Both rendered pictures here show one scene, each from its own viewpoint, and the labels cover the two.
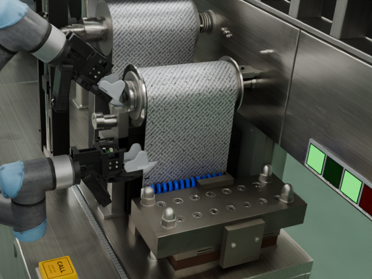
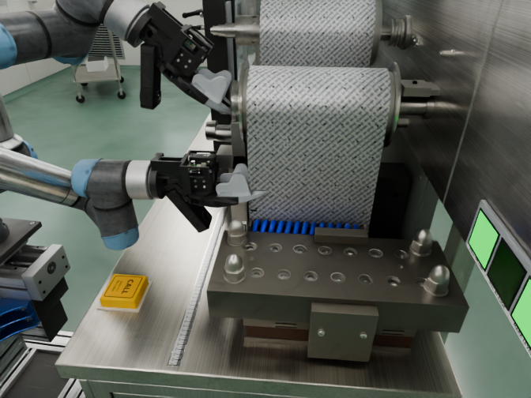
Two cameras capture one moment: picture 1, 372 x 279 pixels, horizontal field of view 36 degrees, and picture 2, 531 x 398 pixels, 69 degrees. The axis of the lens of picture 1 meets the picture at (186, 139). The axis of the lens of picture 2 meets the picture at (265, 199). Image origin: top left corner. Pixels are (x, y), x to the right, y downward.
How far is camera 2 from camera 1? 82 cm
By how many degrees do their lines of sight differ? 29
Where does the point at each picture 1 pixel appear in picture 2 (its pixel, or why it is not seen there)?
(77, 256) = (163, 279)
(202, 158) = (332, 200)
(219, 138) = (359, 178)
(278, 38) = (470, 24)
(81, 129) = not seen: hidden behind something
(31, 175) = (99, 175)
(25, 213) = (99, 218)
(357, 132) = not seen: outside the picture
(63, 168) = (135, 175)
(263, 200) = (397, 279)
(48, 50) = (114, 20)
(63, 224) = (182, 240)
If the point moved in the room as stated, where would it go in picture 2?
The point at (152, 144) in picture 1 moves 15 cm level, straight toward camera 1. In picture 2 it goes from (257, 167) to (209, 206)
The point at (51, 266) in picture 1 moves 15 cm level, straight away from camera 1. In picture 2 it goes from (119, 283) to (159, 238)
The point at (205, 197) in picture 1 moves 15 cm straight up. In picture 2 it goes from (314, 252) to (321, 178)
